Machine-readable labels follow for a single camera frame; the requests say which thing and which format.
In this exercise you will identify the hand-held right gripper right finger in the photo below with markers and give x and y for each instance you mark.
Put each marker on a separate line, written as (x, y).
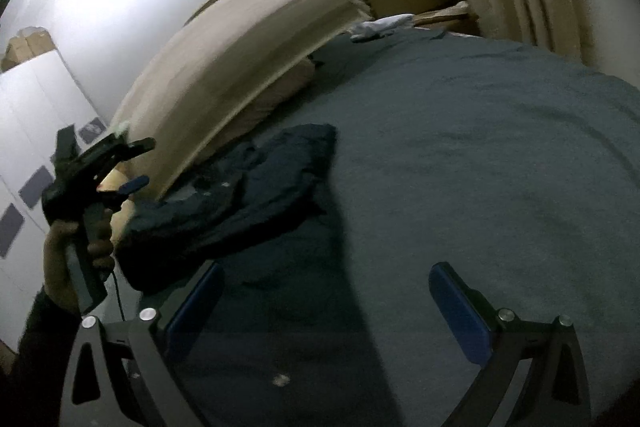
(460, 307)

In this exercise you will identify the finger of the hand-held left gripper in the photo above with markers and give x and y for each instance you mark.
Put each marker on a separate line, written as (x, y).
(132, 185)
(137, 147)

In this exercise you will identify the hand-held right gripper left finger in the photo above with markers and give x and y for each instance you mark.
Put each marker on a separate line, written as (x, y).
(195, 302)

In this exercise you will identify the dark navy jacket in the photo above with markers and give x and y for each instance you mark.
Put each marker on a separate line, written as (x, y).
(270, 187)

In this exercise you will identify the person's left forearm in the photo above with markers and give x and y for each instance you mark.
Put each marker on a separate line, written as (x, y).
(42, 342)

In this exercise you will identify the person's left hand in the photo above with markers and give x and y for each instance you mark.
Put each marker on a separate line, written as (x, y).
(56, 262)

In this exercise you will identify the white wardrobe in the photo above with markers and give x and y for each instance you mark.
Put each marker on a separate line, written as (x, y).
(45, 107)

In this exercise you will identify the beige wooden headboard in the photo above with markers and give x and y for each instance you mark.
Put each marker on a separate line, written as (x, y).
(240, 57)

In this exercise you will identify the grey bed blanket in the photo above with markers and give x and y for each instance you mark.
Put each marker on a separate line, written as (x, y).
(450, 157)

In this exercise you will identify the white crumpled cloth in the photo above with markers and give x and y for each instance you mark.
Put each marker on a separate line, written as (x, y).
(380, 27)

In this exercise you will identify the flat cardboard piece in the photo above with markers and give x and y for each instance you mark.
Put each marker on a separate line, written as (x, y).
(442, 13)

